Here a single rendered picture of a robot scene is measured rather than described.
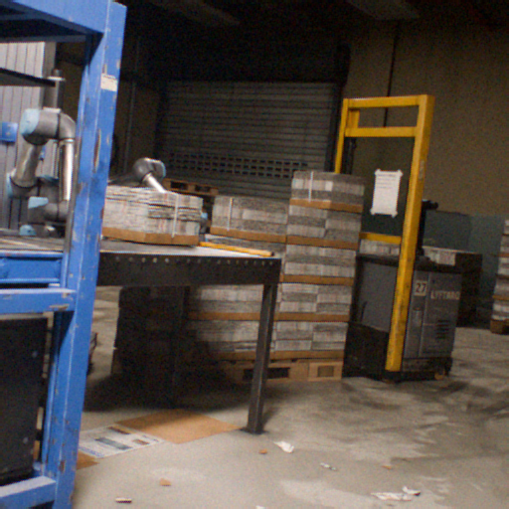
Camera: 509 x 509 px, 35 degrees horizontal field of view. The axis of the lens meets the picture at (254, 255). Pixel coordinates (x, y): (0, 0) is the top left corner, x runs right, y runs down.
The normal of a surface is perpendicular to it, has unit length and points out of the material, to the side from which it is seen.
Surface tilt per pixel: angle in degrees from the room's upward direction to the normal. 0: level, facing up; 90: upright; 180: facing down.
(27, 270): 90
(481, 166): 90
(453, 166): 90
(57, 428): 90
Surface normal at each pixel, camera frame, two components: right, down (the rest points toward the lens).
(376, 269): -0.78, -0.06
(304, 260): 0.62, 0.11
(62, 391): -0.56, -0.02
